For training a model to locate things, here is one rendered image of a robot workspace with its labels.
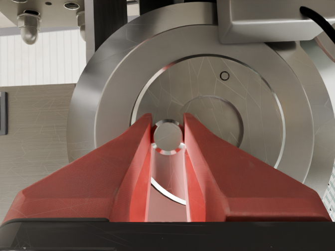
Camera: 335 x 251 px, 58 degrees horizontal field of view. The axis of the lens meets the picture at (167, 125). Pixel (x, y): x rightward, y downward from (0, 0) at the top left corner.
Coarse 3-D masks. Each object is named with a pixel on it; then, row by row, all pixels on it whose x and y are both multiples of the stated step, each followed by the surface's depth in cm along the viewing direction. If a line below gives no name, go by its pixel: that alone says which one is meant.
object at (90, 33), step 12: (84, 0) 17; (96, 0) 18; (108, 0) 24; (120, 0) 33; (96, 12) 18; (108, 12) 23; (120, 12) 32; (96, 24) 18; (108, 24) 23; (120, 24) 32; (96, 36) 18; (108, 36) 23; (96, 48) 18
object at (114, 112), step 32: (192, 32) 16; (128, 64) 16; (160, 64) 16; (256, 64) 16; (288, 64) 16; (128, 96) 16; (288, 96) 16; (96, 128) 15; (288, 128) 16; (288, 160) 16; (160, 192) 15
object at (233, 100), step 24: (168, 72) 15; (192, 72) 15; (216, 72) 15; (240, 72) 15; (144, 96) 14; (168, 96) 14; (192, 96) 14; (216, 96) 15; (240, 96) 15; (264, 96) 15; (216, 120) 14; (240, 120) 15; (264, 120) 14; (240, 144) 14; (264, 144) 14; (168, 168) 14; (168, 192) 14
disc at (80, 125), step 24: (144, 24) 17; (168, 24) 17; (216, 24) 17; (120, 48) 17; (288, 48) 17; (96, 72) 16; (312, 72) 17; (72, 96) 16; (96, 96) 16; (312, 96) 17; (72, 120) 16; (72, 144) 16; (312, 168) 16
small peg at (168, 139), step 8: (168, 120) 12; (152, 128) 12; (160, 128) 12; (168, 128) 12; (176, 128) 12; (152, 136) 12; (160, 136) 12; (168, 136) 12; (176, 136) 12; (152, 144) 12; (160, 144) 11; (168, 144) 11; (176, 144) 12; (160, 152) 12; (168, 152) 12; (176, 152) 12
